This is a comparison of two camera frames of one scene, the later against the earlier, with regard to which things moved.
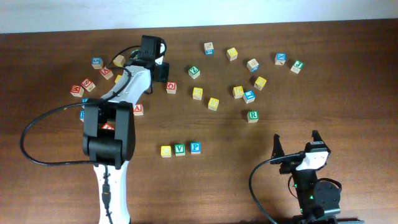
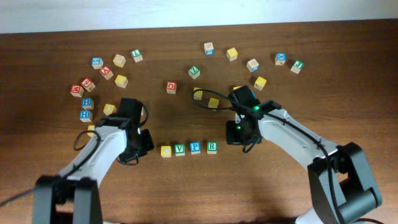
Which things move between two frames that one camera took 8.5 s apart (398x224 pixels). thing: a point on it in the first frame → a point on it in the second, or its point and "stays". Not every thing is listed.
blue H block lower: (81, 116) stays
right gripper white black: (292, 166) → (241, 95)
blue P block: (195, 147) stays
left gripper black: (162, 72) → (129, 107)
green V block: (180, 149) stays
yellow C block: (165, 151) stays
